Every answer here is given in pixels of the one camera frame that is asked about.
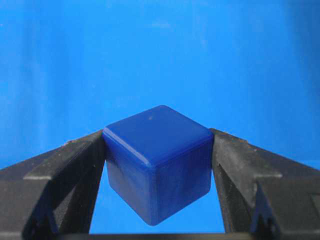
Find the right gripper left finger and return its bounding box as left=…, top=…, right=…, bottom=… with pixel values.
left=0, top=131, right=106, bottom=235

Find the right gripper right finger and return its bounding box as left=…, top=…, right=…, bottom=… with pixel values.
left=212, top=129, right=320, bottom=235

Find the blue block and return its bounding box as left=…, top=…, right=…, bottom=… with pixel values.
left=102, top=105, right=214, bottom=226

